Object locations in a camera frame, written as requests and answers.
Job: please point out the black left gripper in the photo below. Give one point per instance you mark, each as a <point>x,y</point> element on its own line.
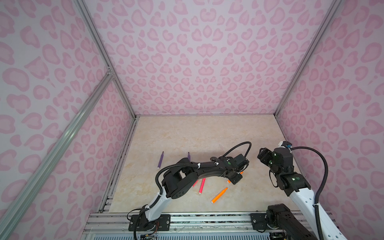
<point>236,180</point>

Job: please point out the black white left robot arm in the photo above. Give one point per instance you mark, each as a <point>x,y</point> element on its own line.
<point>175,181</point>

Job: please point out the pink highlighter pen right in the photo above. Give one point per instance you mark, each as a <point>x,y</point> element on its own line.
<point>202,186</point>

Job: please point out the aluminium front rail frame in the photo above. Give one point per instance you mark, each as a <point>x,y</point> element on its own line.
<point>183,226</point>

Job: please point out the purple marker pen left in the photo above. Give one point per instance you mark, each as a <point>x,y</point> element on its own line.
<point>160,160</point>

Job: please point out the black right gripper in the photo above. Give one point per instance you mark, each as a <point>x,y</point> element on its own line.
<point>266,153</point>

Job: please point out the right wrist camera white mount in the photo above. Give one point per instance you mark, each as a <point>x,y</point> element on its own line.
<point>285,144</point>

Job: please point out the diagonal aluminium wall strut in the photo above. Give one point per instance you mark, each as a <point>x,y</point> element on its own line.
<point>20,205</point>

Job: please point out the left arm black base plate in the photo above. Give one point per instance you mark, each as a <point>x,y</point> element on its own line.
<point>161,224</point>

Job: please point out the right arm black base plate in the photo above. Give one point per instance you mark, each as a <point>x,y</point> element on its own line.
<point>264,221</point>

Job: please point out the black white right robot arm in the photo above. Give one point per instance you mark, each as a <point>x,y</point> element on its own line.
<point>297,188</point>

